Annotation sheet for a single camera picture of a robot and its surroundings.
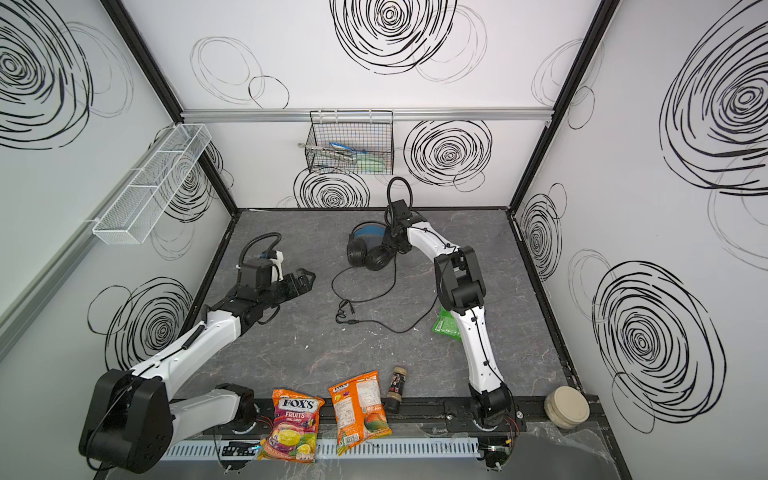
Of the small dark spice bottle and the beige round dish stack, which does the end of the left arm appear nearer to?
the small dark spice bottle

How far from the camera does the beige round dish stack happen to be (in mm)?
693

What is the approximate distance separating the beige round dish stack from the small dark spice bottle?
0.37 m

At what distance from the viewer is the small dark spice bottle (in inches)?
29.5
